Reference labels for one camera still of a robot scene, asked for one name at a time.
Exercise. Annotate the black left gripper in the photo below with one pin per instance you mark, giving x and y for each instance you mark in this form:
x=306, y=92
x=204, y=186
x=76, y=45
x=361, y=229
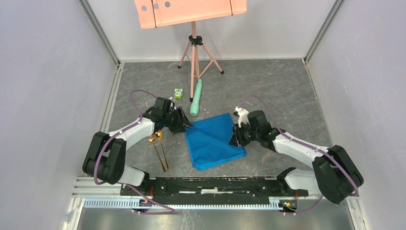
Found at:
x=182, y=121

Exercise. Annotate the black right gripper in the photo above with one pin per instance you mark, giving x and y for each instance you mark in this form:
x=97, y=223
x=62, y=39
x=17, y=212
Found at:
x=237, y=140

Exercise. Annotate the blue cloth napkin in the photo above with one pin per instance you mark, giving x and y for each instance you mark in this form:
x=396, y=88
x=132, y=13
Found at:
x=208, y=142

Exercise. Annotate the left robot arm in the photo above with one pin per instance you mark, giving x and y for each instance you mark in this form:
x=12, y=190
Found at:
x=105, y=158

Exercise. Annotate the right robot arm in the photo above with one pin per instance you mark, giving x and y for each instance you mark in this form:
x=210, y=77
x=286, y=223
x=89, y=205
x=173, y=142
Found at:
x=332, y=172

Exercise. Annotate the gold spoon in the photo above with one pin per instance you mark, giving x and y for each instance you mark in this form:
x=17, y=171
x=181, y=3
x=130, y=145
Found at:
x=159, y=136

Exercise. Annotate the green owl toy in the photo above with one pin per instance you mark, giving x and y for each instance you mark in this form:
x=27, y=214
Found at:
x=178, y=93

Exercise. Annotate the gold fork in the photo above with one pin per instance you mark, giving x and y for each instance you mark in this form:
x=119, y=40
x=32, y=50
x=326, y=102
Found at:
x=153, y=142

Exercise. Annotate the mint green flashlight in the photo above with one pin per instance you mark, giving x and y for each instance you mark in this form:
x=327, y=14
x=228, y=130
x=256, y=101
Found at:
x=194, y=108

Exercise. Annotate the pink music stand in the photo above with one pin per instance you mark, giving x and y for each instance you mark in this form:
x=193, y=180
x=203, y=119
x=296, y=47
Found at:
x=159, y=13

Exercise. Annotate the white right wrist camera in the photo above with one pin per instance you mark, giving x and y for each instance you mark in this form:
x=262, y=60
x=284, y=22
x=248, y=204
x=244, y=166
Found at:
x=242, y=115

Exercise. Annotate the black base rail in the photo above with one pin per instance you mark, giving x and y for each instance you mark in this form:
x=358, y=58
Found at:
x=217, y=190

